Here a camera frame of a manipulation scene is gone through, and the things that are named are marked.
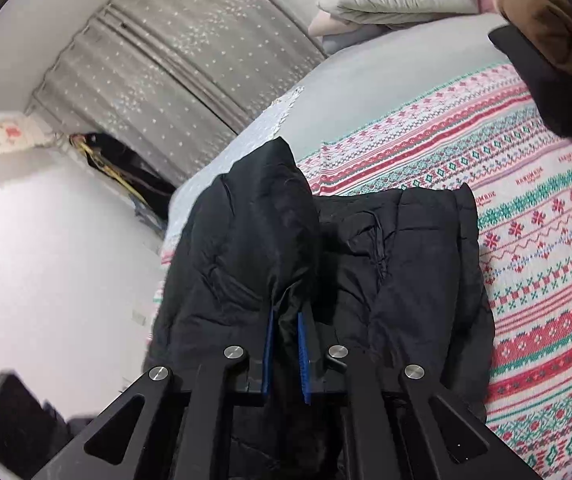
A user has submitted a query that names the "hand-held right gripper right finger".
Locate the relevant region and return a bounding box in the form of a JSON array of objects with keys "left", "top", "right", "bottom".
[{"left": 297, "top": 310, "right": 542, "bottom": 480}]

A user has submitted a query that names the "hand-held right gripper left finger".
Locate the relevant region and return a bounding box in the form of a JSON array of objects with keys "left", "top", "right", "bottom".
[{"left": 31, "top": 310, "right": 274, "bottom": 480}]

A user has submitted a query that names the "black quilted jacket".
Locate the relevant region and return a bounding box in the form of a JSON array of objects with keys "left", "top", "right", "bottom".
[{"left": 145, "top": 136, "right": 496, "bottom": 480}]

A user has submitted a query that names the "black hood with brown fur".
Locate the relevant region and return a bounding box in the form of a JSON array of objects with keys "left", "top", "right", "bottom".
[{"left": 487, "top": 0, "right": 572, "bottom": 143}]

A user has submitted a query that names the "bed with patterned bedspread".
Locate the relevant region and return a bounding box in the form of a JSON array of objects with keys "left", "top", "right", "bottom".
[{"left": 153, "top": 62, "right": 572, "bottom": 480}]

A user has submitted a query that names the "dark object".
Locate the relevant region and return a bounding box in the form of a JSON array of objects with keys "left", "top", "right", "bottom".
[{"left": 0, "top": 370, "right": 97, "bottom": 478}]

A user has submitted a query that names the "grey bed sheet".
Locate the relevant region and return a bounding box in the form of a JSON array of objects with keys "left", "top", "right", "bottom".
[{"left": 276, "top": 12, "right": 517, "bottom": 161}]

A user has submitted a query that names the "grey dotted curtain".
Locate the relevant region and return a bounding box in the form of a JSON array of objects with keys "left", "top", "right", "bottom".
[{"left": 26, "top": 0, "right": 327, "bottom": 188}]

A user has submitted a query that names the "folded grey cloth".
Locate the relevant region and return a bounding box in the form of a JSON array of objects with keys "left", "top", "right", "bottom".
[{"left": 321, "top": 22, "right": 397, "bottom": 56}]

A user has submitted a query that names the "folded pale pink cloth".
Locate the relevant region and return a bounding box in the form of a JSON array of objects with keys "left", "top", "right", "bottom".
[{"left": 308, "top": 10, "right": 352, "bottom": 38}]

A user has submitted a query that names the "white air conditioner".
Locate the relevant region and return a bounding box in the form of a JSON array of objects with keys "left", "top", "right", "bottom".
[{"left": 0, "top": 112, "right": 54, "bottom": 158}]

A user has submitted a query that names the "dark clutter with yellow cables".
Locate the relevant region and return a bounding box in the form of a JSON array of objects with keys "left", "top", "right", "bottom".
[{"left": 68, "top": 132, "right": 177, "bottom": 221}]

